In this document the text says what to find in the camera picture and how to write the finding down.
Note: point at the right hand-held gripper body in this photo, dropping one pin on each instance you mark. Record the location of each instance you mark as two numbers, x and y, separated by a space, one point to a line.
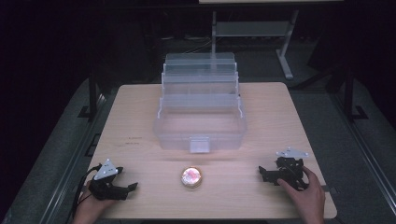
289 171

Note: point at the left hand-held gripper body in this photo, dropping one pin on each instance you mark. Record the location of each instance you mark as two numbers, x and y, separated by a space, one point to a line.
106 186

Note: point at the round gold tin pink lid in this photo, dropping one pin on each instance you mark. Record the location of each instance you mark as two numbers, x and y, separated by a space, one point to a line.
191 176

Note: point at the clear plastic tiered storage box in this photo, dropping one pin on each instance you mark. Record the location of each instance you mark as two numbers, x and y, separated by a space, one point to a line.
200 124

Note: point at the person's left hand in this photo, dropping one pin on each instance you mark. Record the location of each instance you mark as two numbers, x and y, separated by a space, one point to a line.
90 207

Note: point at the person's right hand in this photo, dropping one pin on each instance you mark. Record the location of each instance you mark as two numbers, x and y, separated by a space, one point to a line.
306 199

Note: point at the black metal stand post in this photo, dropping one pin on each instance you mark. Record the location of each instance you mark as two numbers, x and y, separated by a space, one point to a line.
92 90
349 93

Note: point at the white metal desk frame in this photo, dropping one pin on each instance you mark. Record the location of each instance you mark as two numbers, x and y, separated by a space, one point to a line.
252 29

